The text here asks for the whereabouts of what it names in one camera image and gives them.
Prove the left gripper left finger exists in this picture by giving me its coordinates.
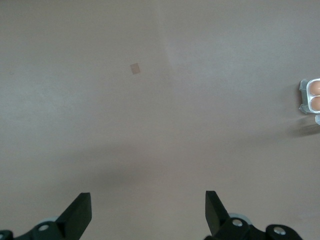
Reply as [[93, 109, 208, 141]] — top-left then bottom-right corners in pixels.
[[14, 192, 92, 240]]

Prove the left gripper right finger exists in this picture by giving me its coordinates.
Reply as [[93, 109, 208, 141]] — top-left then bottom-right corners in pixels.
[[204, 190, 251, 240]]

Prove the brown egg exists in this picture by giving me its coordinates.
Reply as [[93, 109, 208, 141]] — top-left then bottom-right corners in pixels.
[[310, 95, 320, 111], [309, 81, 320, 97]]

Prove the brown square tape patch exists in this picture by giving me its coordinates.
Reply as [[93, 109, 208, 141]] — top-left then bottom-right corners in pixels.
[[129, 62, 141, 75]]

